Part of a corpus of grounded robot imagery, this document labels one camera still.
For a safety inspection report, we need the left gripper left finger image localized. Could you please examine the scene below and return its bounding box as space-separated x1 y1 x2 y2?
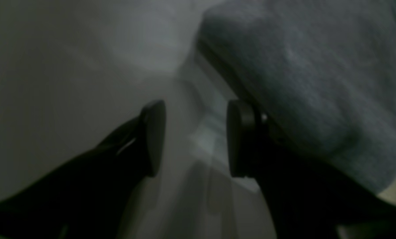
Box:
0 100 166 239

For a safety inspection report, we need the left gripper right finger image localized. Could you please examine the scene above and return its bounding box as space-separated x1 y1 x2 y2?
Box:
226 100 396 239

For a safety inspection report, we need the grey T-shirt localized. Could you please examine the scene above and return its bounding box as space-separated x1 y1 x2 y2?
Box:
199 0 396 194

